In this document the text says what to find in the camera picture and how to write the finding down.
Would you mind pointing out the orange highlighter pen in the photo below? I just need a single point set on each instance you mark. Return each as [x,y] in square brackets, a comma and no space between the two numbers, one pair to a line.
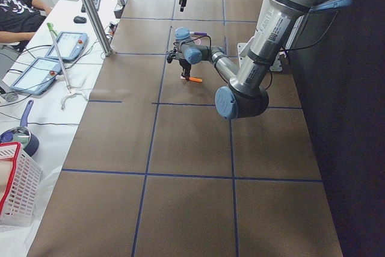
[193,79]

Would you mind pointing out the purple highlighter pen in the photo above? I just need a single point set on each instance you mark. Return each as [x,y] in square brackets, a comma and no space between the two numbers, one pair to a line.
[194,33]

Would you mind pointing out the left power strip with plugs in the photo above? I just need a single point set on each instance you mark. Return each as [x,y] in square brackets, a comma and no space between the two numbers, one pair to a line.
[112,28]

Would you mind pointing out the black computer mouse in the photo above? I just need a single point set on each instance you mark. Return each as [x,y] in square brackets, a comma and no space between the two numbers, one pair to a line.
[79,20]

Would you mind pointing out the far teach pendant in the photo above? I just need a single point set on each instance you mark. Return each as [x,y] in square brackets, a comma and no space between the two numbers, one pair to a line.
[70,44]

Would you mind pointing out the teach pendant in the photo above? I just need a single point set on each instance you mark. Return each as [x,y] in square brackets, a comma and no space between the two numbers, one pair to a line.
[37,78]
[70,44]

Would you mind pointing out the near teach pendant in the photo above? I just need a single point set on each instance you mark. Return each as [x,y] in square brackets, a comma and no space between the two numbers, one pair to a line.
[37,78]

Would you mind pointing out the seated person in black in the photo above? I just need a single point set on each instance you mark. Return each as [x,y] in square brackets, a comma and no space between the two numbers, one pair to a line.
[20,20]

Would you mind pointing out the blue saucepan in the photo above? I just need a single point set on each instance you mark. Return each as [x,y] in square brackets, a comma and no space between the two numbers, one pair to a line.
[22,134]

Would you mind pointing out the white plastic basket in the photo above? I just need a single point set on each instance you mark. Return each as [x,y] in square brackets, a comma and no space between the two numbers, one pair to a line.
[20,177]

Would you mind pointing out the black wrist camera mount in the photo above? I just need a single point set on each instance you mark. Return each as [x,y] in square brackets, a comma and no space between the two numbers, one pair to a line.
[172,55]

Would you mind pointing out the aluminium frame post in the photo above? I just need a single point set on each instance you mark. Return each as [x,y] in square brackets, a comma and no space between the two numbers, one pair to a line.
[97,26]

